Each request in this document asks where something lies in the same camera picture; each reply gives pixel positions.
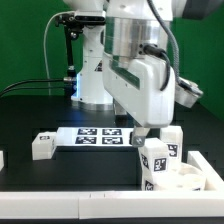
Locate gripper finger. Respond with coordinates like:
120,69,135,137
131,126,150,148

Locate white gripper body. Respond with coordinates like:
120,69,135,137
103,53,175,128

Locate white round stool seat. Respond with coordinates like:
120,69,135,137
141,163,206,192

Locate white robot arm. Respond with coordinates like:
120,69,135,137
63,0,224,147

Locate white marker sheet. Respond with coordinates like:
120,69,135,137
56,127,133,147

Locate white workspace border frame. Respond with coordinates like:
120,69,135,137
0,151,224,219

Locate black camera on stand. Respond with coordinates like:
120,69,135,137
55,10,105,97

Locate grey camera cable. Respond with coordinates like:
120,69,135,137
43,11,73,97

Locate black cables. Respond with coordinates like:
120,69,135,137
0,78,73,98

